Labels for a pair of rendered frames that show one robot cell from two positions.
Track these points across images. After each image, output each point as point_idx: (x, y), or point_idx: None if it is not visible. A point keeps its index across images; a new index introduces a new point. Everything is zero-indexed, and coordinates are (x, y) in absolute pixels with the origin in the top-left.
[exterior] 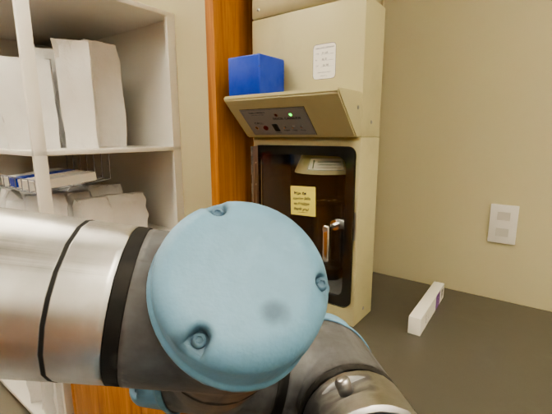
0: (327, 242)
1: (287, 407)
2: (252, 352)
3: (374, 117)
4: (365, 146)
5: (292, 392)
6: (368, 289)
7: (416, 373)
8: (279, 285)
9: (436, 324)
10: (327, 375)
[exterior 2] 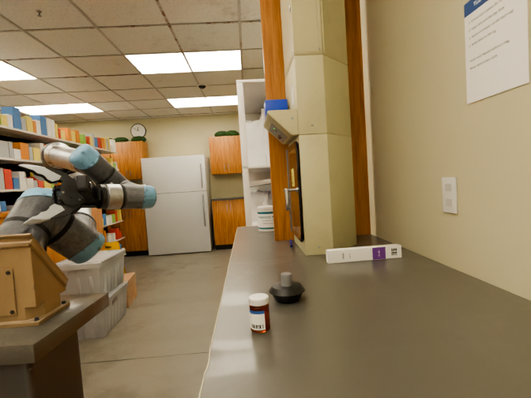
0: (285, 198)
1: None
2: (70, 159)
3: (317, 122)
4: (306, 140)
5: None
6: (326, 236)
7: (288, 269)
8: (77, 152)
9: (355, 263)
10: None
